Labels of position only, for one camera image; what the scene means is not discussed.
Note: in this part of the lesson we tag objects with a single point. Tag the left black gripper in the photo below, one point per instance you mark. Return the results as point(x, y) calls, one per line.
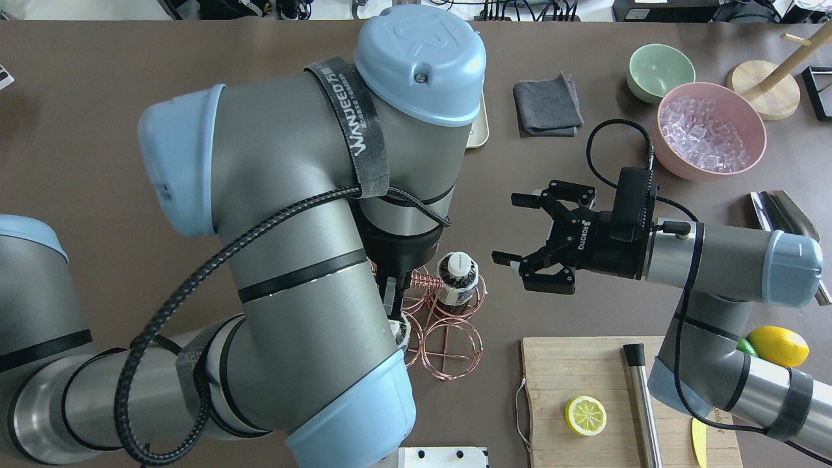
point(395, 255)

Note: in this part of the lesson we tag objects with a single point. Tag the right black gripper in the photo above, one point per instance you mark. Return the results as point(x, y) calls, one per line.
point(601, 250)

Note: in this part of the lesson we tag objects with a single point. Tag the copper wire bottle basket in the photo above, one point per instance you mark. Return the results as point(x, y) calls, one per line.
point(448, 347)

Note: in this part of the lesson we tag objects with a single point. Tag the tea bottle white cap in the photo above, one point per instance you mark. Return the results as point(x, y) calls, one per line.
point(402, 330)
point(459, 276)

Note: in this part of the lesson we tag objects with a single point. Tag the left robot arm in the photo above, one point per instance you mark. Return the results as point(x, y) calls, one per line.
point(327, 188)

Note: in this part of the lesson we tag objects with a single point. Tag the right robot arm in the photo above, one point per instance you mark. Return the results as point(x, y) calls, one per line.
point(722, 272)

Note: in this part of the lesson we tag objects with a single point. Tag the bamboo cutting board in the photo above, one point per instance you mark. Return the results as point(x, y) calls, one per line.
point(557, 369)

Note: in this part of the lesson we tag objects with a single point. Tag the cream rabbit tray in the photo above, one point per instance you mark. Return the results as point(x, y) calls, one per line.
point(479, 130)

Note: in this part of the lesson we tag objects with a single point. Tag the grey folded cloth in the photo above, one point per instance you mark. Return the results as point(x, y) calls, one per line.
point(549, 107)

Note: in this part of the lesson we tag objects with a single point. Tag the steel muddler black tip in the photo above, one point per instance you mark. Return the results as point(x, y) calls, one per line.
point(635, 358)

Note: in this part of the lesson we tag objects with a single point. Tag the half lemon slice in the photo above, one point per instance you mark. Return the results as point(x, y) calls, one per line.
point(585, 415)

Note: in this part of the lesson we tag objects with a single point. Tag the pink bowl of ice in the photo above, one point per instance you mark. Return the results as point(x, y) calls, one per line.
point(704, 132)

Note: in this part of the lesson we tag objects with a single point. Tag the green bowl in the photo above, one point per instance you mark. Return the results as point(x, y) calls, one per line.
point(655, 69)

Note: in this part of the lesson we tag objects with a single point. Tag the green lime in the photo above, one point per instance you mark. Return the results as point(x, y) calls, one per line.
point(743, 345)

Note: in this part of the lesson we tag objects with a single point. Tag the steel ice scoop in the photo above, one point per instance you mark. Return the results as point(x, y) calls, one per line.
point(783, 211)

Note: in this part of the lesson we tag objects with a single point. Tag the yellow plastic knife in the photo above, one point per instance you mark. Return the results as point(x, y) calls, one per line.
point(698, 437)

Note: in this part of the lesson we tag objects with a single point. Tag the yellow lemon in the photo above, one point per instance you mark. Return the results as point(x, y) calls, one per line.
point(779, 345)

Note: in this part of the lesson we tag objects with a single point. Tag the wooden mug tree stand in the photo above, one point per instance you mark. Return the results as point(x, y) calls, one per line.
point(770, 88)

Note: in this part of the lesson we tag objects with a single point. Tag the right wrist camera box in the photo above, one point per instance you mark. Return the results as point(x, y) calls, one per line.
point(633, 205)

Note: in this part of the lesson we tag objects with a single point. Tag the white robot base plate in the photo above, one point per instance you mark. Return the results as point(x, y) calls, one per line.
point(443, 457)

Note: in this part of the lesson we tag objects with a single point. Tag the black frame box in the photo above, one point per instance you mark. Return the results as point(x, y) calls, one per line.
point(817, 84)

